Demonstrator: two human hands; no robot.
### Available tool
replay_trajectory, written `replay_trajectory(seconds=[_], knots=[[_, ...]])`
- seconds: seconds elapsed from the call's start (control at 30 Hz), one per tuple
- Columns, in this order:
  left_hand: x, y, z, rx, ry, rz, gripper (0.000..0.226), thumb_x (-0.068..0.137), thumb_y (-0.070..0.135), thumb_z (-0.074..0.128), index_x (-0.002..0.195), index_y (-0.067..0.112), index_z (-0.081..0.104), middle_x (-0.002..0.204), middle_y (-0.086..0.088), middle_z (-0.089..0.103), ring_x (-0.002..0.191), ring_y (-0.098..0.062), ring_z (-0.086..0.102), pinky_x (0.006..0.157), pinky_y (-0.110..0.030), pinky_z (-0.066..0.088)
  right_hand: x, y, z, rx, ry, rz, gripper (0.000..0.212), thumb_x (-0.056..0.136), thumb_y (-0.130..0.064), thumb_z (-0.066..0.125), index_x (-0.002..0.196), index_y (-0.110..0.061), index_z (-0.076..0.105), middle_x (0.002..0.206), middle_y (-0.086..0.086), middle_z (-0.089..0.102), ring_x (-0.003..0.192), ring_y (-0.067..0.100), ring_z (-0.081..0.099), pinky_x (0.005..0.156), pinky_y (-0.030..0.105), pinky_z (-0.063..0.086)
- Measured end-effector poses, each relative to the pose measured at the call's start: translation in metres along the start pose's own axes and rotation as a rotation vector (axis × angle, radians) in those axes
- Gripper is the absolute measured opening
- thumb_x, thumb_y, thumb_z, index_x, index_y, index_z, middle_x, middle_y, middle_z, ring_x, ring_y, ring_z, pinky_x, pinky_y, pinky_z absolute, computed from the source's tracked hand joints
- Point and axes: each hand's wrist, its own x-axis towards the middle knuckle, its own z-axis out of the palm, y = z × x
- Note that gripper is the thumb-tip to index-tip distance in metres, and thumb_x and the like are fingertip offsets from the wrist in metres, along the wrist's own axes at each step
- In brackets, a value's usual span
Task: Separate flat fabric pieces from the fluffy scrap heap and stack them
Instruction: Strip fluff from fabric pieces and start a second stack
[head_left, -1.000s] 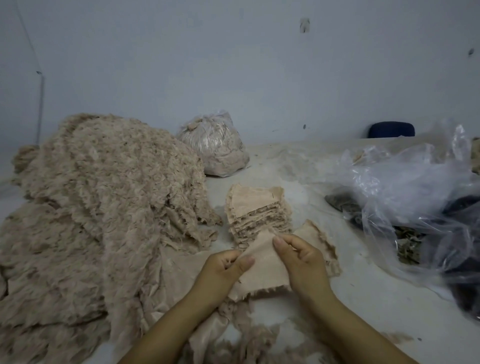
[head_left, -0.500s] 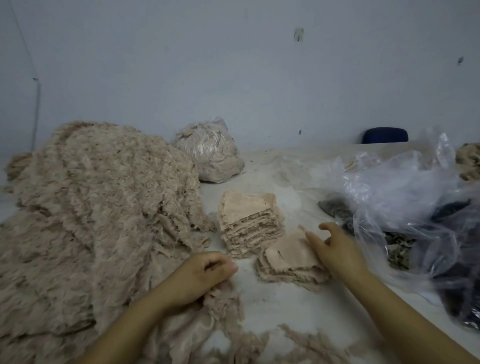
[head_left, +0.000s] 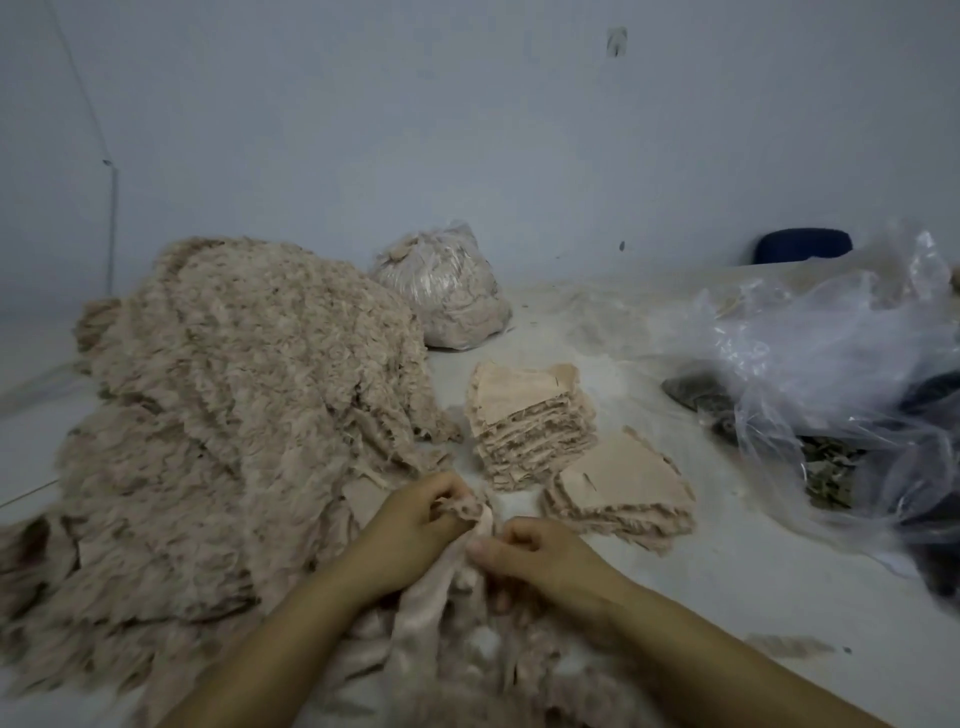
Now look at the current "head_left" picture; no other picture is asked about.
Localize clear bag of beige scraps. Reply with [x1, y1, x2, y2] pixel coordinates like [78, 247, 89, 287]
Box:
[367, 220, 516, 353]

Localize person's right hand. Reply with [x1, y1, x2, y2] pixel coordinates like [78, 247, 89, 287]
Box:
[465, 516, 632, 624]

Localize large pile beige fabric scraps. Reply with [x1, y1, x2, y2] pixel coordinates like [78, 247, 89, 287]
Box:
[0, 235, 464, 722]

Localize stack of sorted beige pieces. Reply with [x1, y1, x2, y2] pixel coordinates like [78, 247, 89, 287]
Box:
[463, 360, 599, 494]

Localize person's left forearm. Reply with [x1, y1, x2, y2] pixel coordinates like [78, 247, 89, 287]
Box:
[157, 562, 384, 728]

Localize person's right forearm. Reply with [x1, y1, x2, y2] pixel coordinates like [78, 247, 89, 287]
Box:
[592, 577, 894, 728]

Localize large clear plastic bag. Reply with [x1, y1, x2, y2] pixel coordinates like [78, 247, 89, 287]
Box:
[667, 225, 960, 602]

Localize person's left hand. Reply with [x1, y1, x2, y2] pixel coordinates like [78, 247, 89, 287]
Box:
[333, 469, 482, 602]

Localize beige scrap strips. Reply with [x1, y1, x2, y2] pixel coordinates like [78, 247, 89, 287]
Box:
[292, 465, 677, 728]

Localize blue chair back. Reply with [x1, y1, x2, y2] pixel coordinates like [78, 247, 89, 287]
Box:
[751, 226, 855, 266]

